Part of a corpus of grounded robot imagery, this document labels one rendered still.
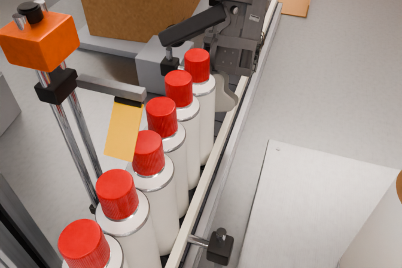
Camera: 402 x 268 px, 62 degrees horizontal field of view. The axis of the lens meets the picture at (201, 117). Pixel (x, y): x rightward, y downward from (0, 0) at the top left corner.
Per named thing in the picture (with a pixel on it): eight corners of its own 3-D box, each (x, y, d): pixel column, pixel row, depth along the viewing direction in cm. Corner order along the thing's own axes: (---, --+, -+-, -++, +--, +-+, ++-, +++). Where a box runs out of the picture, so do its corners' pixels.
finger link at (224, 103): (227, 137, 52) (238, 78, 50) (191, 128, 54) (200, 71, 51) (231, 131, 55) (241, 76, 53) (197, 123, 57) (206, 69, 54)
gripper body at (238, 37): (249, 82, 49) (266, -6, 46) (192, 70, 51) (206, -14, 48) (255, 76, 56) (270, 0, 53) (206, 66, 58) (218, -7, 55)
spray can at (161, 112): (183, 226, 48) (176, 127, 34) (149, 218, 49) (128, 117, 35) (193, 195, 52) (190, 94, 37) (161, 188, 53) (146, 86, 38)
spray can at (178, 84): (191, 198, 51) (186, 96, 37) (161, 185, 53) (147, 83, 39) (206, 173, 55) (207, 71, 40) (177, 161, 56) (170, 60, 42)
